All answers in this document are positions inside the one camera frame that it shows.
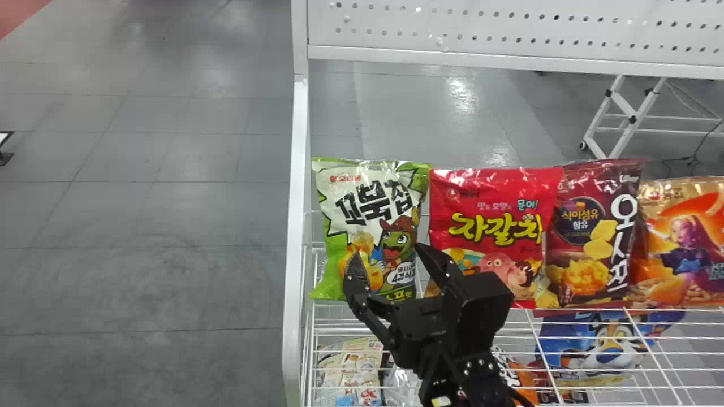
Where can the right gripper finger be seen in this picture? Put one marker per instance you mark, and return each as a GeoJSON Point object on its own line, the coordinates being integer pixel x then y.
{"type": "Point", "coordinates": [441, 268]}
{"type": "Point", "coordinates": [356, 282]}

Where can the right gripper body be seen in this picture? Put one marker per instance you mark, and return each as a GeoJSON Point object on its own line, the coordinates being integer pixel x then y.
{"type": "Point", "coordinates": [421, 333]}

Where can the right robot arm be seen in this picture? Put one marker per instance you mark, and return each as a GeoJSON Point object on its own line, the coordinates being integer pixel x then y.
{"type": "Point", "coordinates": [481, 390]}

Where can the green snack packet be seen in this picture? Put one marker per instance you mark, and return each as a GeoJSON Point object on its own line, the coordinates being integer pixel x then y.
{"type": "Point", "coordinates": [362, 203]}

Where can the red snack packet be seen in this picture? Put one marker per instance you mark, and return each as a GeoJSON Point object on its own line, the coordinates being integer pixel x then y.
{"type": "Point", "coordinates": [492, 198]}

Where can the orange and white snack packet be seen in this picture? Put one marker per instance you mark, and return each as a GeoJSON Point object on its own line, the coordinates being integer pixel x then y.
{"type": "Point", "coordinates": [517, 376]}

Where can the maroon snack packet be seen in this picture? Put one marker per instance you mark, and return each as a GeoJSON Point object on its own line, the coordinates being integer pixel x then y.
{"type": "Point", "coordinates": [594, 226]}

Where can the blue cereal bag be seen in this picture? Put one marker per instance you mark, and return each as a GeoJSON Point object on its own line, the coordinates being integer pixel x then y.
{"type": "Point", "coordinates": [605, 345]}

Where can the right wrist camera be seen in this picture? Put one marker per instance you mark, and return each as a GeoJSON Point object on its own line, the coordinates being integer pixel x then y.
{"type": "Point", "coordinates": [483, 311]}

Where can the white wheeled frame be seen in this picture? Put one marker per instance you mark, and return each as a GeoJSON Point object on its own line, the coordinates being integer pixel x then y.
{"type": "Point", "coordinates": [630, 116]}

